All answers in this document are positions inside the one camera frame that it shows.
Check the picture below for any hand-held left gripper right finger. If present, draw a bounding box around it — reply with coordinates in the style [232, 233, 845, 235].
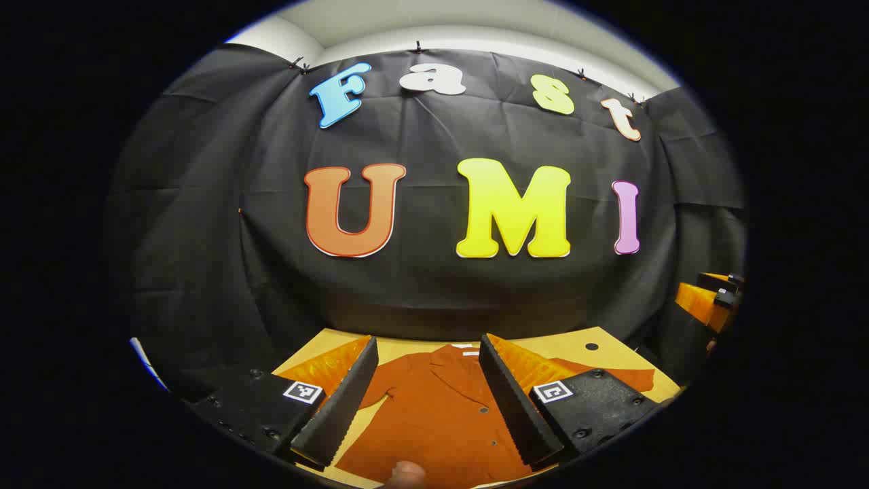
[479, 333, 661, 469]

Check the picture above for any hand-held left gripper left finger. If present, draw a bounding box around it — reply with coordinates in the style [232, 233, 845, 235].
[187, 336, 379, 468]

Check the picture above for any rust orange button coat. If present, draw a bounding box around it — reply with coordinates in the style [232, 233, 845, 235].
[336, 343, 656, 489]

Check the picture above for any black backdrop cloth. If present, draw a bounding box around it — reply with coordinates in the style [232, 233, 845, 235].
[105, 44, 747, 401]

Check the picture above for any glowing monitor screen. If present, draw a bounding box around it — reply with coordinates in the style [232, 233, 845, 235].
[129, 336, 169, 393]

